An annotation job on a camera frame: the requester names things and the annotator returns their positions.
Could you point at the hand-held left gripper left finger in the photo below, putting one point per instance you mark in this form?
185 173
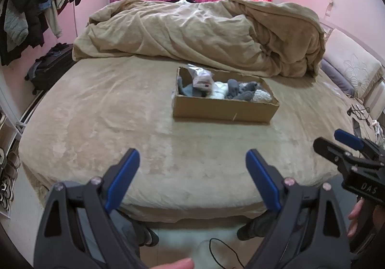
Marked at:
121 178

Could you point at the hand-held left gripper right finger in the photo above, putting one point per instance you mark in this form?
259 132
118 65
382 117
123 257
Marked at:
263 180

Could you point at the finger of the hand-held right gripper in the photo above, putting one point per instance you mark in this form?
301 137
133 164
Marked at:
347 138
329 148

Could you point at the cardboard box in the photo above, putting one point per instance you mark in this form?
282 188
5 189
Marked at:
222 109

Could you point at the white bobbled sock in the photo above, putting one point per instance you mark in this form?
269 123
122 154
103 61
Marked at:
263 96

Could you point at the dark grey knitted socks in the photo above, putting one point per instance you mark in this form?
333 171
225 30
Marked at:
248 93

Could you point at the blue-grey fleece sock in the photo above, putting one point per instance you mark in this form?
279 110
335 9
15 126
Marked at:
188 88
233 88

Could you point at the white fluffy cloth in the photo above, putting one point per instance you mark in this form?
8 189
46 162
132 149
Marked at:
219 91

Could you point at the clear plastic packet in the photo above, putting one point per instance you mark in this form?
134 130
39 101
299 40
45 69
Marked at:
201 78

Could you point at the person's right hand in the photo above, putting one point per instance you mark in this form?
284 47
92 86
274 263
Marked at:
356 218

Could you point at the person's left hand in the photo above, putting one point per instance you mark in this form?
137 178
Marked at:
174 264

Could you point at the dark phone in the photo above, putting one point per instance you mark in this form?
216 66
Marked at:
356 127

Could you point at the person's right leg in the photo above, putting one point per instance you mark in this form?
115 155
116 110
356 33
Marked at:
255 225

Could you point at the person's leg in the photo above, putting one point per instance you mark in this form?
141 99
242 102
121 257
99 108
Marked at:
255 225
138 230

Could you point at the person's left leg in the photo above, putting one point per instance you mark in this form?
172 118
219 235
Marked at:
138 230

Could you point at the bed with beige sheet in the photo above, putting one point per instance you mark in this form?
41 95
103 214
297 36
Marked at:
105 124

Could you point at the grey pillow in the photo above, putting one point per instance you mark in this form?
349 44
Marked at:
337 76

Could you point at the white floral pillow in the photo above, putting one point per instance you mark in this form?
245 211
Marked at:
353 64

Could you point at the white shoe rack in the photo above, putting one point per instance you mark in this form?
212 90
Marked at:
7 136

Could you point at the black suitcase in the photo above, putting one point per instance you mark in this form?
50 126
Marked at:
49 69

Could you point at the beige duvet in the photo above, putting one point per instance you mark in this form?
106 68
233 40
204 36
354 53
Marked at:
195 31

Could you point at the coat rack pole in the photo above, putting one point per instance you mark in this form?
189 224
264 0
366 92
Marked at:
75 19

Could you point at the grey-green padded jacket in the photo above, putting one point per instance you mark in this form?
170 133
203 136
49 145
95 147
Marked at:
15 27

